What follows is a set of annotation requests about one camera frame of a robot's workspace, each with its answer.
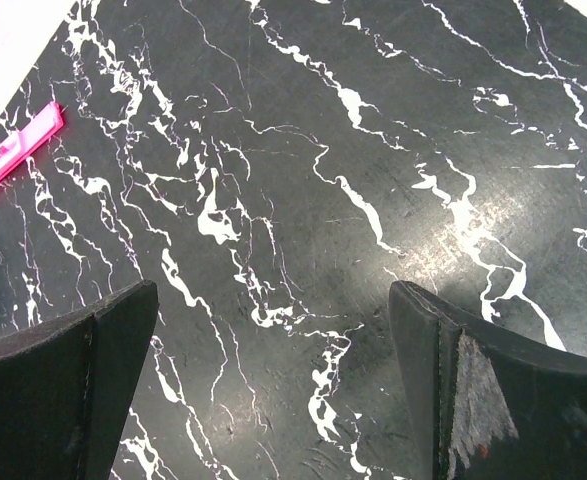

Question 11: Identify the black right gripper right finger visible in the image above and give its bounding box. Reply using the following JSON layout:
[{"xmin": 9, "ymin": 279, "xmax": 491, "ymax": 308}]
[{"xmin": 388, "ymin": 281, "xmax": 587, "ymax": 479}]

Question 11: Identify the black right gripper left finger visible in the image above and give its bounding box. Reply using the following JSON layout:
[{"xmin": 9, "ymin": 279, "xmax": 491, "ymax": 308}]
[{"xmin": 0, "ymin": 280, "xmax": 159, "ymax": 479}]

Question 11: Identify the pink flat tool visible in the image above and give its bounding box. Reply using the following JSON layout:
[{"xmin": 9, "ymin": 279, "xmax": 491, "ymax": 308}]
[{"xmin": 0, "ymin": 101, "xmax": 64, "ymax": 183}]

